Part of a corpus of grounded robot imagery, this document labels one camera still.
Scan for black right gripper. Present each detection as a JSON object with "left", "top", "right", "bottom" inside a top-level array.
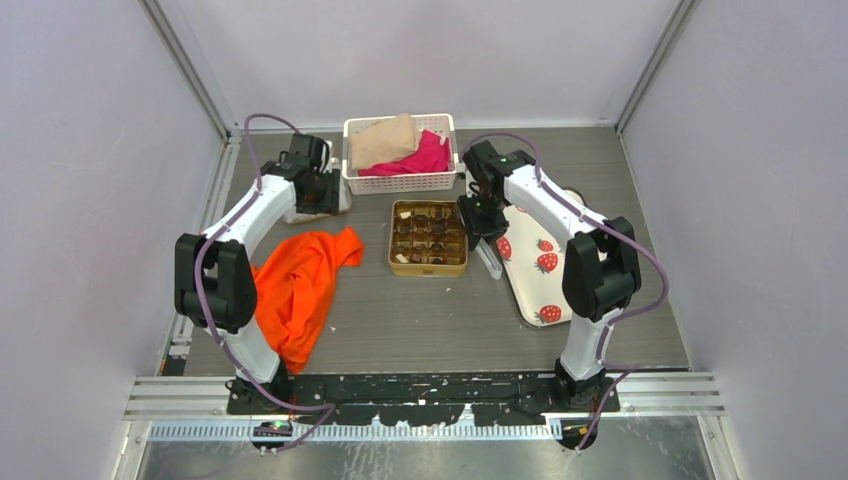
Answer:
[{"left": 457, "top": 190, "right": 509, "bottom": 250}]

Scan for silver box lid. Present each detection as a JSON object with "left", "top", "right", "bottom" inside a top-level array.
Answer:
[{"left": 281, "top": 156, "right": 352, "bottom": 224}]

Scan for metal tongs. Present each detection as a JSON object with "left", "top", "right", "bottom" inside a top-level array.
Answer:
[{"left": 475, "top": 240, "right": 503, "bottom": 280}]

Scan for gold chocolate tray box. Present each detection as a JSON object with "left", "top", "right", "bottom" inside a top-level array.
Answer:
[{"left": 387, "top": 200, "right": 469, "bottom": 277}]

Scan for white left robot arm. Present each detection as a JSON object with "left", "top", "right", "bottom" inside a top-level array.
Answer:
[{"left": 174, "top": 133, "right": 343, "bottom": 413}]

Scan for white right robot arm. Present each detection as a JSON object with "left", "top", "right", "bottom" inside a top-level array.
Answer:
[{"left": 457, "top": 134, "right": 641, "bottom": 411}]

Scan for white plastic basket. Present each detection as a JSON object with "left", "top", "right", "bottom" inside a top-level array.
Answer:
[{"left": 341, "top": 113, "right": 464, "bottom": 195}]

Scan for strawberry pattern tray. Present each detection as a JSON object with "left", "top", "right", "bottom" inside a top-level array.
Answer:
[{"left": 495, "top": 205, "right": 573, "bottom": 328}]

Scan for pink cloth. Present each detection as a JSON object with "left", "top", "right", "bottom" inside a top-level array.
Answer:
[{"left": 358, "top": 130, "right": 452, "bottom": 177}]

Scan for beige cloth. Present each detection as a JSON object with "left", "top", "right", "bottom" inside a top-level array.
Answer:
[{"left": 350, "top": 113, "right": 422, "bottom": 170}]

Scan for orange cloth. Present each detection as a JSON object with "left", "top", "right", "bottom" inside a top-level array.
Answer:
[{"left": 252, "top": 227, "right": 365, "bottom": 375}]

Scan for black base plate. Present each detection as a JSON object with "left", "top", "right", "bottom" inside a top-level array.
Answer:
[{"left": 225, "top": 371, "right": 620, "bottom": 427}]

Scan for white slotted cable duct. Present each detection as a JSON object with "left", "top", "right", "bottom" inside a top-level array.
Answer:
[{"left": 148, "top": 418, "right": 562, "bottom": 443}]

